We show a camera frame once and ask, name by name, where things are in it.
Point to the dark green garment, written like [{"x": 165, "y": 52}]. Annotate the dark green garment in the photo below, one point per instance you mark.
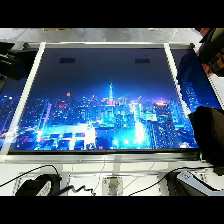
[{"x": 210, "y": 136}]

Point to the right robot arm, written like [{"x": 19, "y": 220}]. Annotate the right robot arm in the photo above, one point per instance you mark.
[{"x": 191, "y": 185}]

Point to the silver frame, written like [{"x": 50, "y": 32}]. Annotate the silver frame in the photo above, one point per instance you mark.
[{"x": 113, "y": 158}]

